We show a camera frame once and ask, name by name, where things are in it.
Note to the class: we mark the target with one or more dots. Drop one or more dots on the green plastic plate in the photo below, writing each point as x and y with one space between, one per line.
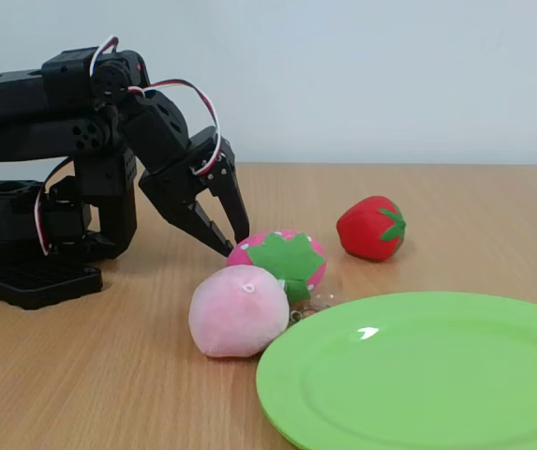
413 375

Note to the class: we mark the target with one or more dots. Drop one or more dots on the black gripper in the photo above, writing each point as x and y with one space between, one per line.
171 187

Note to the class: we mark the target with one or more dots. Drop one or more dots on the pink plush strawberry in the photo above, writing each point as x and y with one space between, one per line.
249 246

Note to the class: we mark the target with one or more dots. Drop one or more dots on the red plush strawberry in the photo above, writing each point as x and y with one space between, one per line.
366 229

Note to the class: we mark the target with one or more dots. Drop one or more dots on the pale pink plush peach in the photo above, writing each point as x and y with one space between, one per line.
235 311

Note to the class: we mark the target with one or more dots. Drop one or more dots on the metal keyring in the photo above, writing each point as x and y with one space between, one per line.
301 315

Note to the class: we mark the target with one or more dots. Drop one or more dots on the clear suction cup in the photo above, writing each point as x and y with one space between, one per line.
326 298

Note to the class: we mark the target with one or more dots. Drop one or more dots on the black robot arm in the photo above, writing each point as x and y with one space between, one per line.
15 94

